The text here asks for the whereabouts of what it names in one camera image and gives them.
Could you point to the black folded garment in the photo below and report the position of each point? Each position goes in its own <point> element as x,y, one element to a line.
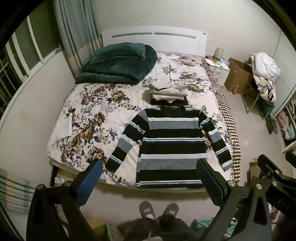
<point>157,102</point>

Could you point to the window with white frame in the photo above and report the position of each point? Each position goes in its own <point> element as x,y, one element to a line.
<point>25,48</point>

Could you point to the white wardrobe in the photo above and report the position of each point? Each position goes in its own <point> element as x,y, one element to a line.
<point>285,104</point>

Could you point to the metal frame chair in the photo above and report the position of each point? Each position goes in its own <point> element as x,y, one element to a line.
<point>254,98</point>

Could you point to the pair of dark slippers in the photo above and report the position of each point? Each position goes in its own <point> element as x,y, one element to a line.
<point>271,125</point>

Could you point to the large cardboard box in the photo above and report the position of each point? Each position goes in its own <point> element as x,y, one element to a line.
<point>238,74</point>

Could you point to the small beige lamp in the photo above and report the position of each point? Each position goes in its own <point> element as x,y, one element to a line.
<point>218,52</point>

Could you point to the folded striped mat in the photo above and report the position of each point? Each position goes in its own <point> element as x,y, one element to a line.
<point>16,192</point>

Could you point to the white headboard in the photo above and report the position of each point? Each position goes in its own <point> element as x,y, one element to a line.
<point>161,44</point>

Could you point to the grey-blue curtain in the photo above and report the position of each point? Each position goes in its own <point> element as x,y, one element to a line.
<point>74,30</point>

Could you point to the person's right slipper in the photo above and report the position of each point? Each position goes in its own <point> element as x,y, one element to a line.
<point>171,209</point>

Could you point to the white garment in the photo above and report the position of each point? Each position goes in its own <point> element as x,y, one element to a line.
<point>167,91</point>

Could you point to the white nightstand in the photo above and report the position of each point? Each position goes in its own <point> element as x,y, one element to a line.
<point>219,71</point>

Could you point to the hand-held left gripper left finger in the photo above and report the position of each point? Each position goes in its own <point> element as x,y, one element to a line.
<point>89,183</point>

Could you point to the person's legs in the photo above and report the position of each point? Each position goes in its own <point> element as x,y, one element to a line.
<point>161,228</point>

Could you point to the pile of white clothes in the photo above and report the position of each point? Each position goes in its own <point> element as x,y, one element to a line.
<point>266,69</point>

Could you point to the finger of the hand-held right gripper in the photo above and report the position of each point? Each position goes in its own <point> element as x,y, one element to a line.
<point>291,157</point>
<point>269,165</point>

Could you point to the dark green blanket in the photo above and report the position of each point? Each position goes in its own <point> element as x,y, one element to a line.
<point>118,62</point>

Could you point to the person's slipper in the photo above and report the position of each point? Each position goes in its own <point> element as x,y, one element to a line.
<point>146,209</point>
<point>171,209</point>

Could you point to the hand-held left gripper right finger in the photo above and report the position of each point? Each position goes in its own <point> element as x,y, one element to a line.
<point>209,183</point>

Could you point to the small cardboard box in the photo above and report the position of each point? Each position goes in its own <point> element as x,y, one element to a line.
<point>254,169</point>

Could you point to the yellow-green box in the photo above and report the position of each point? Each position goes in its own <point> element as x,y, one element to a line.
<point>97,228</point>

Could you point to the bed with floral sheet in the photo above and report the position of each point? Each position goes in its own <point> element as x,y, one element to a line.
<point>92,115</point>

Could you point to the striped knit sweater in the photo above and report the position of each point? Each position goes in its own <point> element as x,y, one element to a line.
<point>168,148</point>

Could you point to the person's left slipper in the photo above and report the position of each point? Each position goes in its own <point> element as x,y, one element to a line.
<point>146,209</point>

